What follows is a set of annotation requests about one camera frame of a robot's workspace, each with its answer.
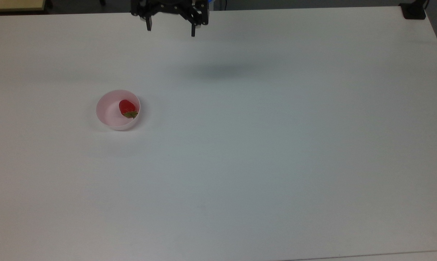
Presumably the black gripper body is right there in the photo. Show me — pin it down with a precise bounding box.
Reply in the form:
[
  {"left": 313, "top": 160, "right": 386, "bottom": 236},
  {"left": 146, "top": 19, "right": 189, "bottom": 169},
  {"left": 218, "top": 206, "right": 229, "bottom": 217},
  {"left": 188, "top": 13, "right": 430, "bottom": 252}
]
[{"left": 130, "top": 0, "right": 210, "bottom": 26}]

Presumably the red strawberry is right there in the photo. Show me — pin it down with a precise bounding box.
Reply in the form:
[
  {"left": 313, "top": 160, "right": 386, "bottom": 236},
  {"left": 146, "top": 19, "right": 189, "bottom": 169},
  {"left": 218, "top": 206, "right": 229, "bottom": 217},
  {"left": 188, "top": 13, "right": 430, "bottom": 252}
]
[{"left": 118, "top": 99, "right": 139, "bottom": 119}]

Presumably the pink plastic bowl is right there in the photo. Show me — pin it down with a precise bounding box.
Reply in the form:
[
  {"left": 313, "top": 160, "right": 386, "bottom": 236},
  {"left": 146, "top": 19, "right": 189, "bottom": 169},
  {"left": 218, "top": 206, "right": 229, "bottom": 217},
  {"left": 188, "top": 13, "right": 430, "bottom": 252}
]
[{"left": 96, "top": 90, "right": 141, "bottom": 131}]

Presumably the yellow wooden table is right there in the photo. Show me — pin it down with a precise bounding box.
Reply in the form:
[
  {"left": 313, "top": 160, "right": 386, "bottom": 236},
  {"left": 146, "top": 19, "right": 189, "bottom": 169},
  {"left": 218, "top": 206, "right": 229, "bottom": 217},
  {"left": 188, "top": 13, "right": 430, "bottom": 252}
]
[{"left": 0, "top": 0, "right": 47, "bottom": 13}]

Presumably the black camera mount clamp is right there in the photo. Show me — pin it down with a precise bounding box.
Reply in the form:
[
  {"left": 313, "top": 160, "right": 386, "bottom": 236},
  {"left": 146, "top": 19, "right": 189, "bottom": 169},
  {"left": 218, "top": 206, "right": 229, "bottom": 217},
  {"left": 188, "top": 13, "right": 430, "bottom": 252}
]
[{"left": 399, "top": 0, "right": 430, "bottom": 20}]

